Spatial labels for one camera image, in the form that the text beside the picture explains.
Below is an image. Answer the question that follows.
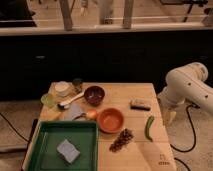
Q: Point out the black cable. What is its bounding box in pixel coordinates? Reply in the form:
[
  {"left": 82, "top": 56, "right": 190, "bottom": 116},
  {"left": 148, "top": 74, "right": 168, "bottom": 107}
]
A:
[
  {"left": 0, "top": 112, "right": 31, "bottom": 144},
  {"left": 169, "top": 103, "right": 201, "bottom": 171}
]

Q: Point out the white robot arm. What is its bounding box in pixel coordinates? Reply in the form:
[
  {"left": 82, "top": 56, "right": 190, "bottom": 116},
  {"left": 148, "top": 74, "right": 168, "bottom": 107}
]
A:
[{"left": 157, "top": 62, "right": 213, "bottom": 126}]

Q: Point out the dark purple bowl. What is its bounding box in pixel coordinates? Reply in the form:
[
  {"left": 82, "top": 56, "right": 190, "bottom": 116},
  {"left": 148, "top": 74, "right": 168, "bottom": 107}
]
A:
[{"left": 84, "top": 86, "right": 105, "bottom": 106}]

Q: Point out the white round container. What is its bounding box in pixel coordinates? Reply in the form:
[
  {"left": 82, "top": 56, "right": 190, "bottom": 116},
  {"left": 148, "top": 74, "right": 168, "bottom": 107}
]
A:
[{"left": 54, "top": 81, "right": 70, "bottom": 97}]

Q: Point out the blue grey sponge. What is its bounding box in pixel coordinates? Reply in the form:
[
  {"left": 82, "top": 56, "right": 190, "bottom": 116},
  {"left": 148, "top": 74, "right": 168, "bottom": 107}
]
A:
[{"left": 57, "top": 139, "right": 80, "bottom": 164}]

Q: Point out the dark small jar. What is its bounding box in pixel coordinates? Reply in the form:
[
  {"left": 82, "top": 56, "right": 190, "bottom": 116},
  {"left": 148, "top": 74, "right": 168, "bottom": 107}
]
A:
[{"left": 72, "top": 78, "right": 83, "bottom": 93}]

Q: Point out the white spoon with black head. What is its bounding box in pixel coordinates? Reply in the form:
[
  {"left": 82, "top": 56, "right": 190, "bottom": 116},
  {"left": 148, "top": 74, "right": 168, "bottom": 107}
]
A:
[{"left": 58, "top": 92, "right": 84, "bottom": 109}]

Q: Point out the black cable right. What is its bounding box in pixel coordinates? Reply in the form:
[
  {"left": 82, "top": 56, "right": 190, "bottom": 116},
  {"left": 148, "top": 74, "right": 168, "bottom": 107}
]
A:
[{"left": 169, "top": 103, "right": 201, "bottom": 171}]

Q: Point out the green chili pepper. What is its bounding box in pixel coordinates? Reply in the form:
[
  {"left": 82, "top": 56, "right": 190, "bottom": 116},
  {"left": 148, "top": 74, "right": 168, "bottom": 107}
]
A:
[{"left": 145, "top": 116, "right": 155, "bottom": 142}]

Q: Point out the orange onion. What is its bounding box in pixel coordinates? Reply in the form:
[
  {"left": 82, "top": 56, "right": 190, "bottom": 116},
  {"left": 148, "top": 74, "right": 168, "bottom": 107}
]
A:
[{"left": 86, "top": 110, "right": 98, "bottom": 120}]

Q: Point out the green plastic tray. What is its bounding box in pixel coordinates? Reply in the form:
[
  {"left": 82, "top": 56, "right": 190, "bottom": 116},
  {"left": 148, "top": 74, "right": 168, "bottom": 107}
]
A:
[{"left": 24, "top": 121, "right": 98, "bottom": 171}]

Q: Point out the black cable left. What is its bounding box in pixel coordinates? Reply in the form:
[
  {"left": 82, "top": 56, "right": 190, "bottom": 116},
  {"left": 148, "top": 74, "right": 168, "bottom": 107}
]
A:
[{"left": 0, "top": 112, "right": 31, "bottom": 144}]

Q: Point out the orange bowl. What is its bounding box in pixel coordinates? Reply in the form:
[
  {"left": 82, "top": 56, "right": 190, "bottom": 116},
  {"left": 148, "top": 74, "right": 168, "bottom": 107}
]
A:
[{"left": 96, "top": 108, "right": 124, "bottom": 134}]

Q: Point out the grey cleaver knife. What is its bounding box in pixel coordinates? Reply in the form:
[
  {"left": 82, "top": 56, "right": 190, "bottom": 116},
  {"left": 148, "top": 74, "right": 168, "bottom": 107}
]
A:
[{"left": 55, "top": 103, "right": 85, "bottom": 121}]

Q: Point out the small green cup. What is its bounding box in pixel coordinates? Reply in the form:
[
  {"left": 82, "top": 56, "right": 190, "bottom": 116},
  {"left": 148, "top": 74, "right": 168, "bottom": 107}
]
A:
[{"left": 41, "top": 93, "right": 54, "bottom": 108}]

